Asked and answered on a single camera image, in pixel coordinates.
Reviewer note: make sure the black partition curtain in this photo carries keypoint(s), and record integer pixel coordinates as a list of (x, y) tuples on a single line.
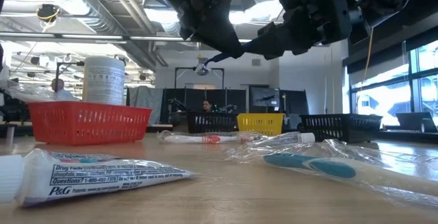
[(191, 99)]

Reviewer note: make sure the clear plastic bag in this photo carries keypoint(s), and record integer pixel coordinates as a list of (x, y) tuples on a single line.
[(27, 94)]

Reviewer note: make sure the grey fabric cover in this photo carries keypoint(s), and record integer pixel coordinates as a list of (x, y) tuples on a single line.
[(145, 102)]

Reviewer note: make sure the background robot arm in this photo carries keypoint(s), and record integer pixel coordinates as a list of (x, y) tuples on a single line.
[(176, 103), (228, 107)]

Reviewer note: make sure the black hanging camera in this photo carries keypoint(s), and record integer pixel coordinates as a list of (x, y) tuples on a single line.
[(48, 11)]

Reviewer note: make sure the person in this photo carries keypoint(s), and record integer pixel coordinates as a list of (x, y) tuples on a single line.
[(59, 88), (207, 105)]

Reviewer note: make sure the blue toothbrush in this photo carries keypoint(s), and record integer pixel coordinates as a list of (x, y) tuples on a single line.
[(219, 58)]

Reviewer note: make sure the red white toothbrush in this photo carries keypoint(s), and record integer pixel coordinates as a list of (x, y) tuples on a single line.
[(205, 139)]

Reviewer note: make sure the dark grey open laptop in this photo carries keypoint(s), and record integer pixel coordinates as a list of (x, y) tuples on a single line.
[(415, 121)]

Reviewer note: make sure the black aluminium table frame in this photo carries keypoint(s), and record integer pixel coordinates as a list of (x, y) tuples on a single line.
[(407, 135)]

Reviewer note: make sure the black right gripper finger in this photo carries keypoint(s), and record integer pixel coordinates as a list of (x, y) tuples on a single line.
[(280, 27), (277, 46)]

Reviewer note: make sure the yellow plastic basket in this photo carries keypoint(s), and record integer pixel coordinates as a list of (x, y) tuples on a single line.
[(260, 124)]

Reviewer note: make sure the black plastic basket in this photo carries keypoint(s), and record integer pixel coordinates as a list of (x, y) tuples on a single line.
[(342, 126), (212, 123)]

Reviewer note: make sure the red plastic basket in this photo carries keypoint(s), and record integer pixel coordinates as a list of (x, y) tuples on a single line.
[(89, 123)]

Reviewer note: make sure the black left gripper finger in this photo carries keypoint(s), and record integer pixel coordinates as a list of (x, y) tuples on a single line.
[(219, 32)]

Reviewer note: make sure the black background gantry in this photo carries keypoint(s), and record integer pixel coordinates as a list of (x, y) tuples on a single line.
[(176, 76)]

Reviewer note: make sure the white toothpaste tube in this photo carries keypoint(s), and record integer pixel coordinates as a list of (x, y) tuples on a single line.
[(102, 179)]

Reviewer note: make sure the teal white toothbrush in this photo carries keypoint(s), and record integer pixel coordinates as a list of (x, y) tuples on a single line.
[(325, 168)]

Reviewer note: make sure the white wipes canister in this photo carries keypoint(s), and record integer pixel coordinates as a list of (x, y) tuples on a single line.
[(104, 80)]

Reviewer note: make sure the black wall monitor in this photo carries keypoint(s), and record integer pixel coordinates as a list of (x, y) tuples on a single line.
[(265, 98)]

